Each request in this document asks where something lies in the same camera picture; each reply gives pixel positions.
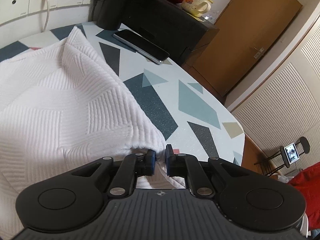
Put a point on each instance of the small tablet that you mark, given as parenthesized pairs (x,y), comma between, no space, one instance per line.
(292,153)

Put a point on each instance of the white louvered cabinet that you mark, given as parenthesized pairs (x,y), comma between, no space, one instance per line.
(275,100)

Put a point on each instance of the red cloth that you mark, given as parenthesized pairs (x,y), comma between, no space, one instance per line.
(310,192)

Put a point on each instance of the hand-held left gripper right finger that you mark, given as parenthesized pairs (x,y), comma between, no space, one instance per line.
(170,163)

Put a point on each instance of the geometric patterned tablecloth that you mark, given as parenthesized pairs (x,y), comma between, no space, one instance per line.
(195,105)

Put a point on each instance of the black box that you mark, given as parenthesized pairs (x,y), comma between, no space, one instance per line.
(162,15)

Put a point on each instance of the black smartphone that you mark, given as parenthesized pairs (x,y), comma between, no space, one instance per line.
(140,43)

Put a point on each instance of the black stool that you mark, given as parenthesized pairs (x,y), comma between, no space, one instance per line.
(303,145)

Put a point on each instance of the white textured sweater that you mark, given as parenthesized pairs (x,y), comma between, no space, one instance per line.
(62,100)

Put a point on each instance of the black water bottle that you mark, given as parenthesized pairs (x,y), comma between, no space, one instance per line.
(110,7)

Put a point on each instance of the wooden door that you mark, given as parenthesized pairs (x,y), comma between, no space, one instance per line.
(250,30)

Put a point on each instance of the cream mug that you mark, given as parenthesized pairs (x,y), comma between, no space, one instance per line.
(192,1)

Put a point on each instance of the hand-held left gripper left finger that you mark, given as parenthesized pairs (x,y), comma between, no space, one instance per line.
(151,163)

